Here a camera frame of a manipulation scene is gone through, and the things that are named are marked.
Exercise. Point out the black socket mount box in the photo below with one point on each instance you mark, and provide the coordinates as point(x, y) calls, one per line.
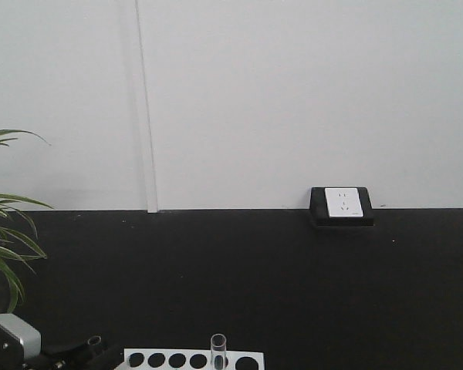
point(318, 210)

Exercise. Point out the tall clear test tube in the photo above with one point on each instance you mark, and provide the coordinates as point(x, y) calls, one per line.
point(218, 348)

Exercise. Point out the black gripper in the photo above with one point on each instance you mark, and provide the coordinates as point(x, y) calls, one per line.
point(76, 356)

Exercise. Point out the green spider plant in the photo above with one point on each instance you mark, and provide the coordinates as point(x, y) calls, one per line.
point(17, 246)

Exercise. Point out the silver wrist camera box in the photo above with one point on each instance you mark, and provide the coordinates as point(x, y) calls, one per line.
point(19, 341)

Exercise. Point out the white wall trunking strip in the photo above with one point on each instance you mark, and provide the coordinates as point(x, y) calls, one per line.
point(150, 179)

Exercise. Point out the white test tube rack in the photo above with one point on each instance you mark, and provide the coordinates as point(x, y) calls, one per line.
point(172, 358)

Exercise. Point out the white wall power socket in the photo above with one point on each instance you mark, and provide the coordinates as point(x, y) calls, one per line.
point(343, 202)

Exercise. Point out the short clear test tube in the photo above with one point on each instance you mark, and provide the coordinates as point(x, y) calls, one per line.
point(95, 343)

